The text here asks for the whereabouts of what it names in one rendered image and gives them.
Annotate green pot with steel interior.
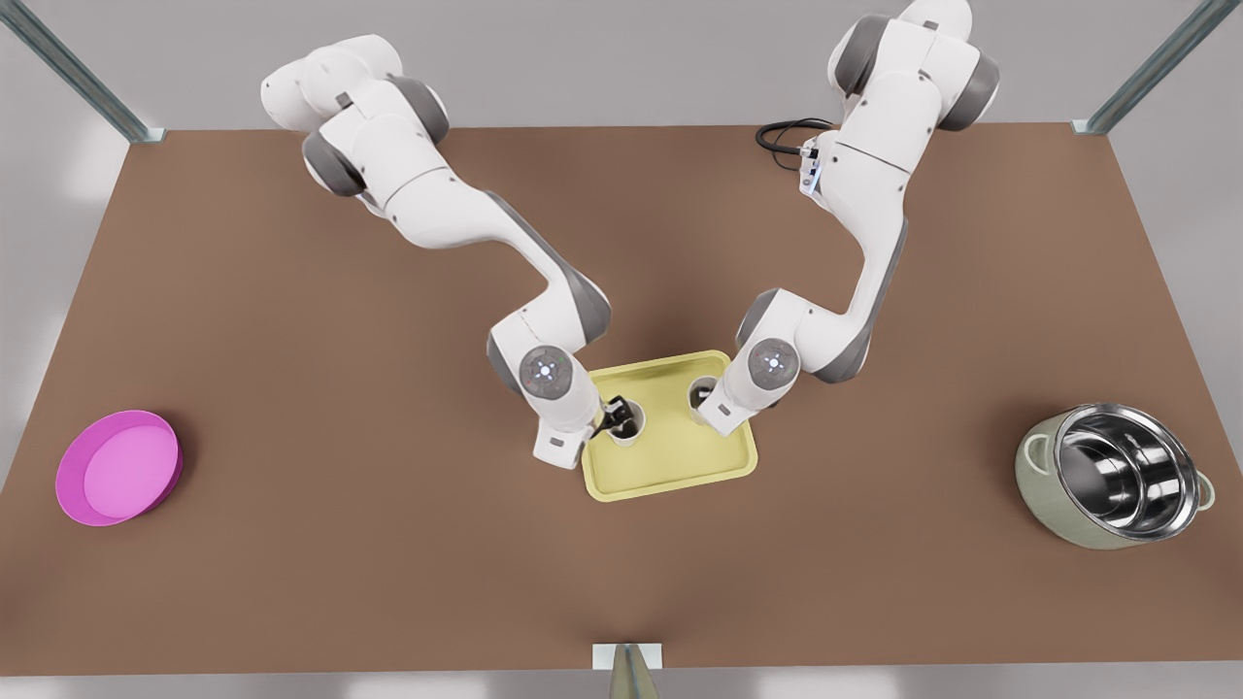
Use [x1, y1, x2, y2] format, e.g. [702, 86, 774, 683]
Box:
[1015, 403, 1217, 551]

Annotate white IKEA cup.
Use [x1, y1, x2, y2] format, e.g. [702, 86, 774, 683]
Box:
[604, 396, 648, 446]
[686, 377, 722, 426]

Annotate black cable loop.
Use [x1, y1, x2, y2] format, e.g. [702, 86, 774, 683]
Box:
[756, 118, 838, 174]

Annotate yellow rectangular tray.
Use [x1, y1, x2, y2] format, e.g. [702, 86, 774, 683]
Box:
[581, 349, 758, 504]

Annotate pink round bowl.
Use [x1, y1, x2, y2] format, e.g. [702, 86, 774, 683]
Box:
[55, 410, 184, 527]

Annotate silver frame post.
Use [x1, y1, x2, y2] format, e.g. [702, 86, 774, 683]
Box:
[592, 643, 663, 699]
[1071, 0, 1243, 135]
[0, 0, 166, 145]

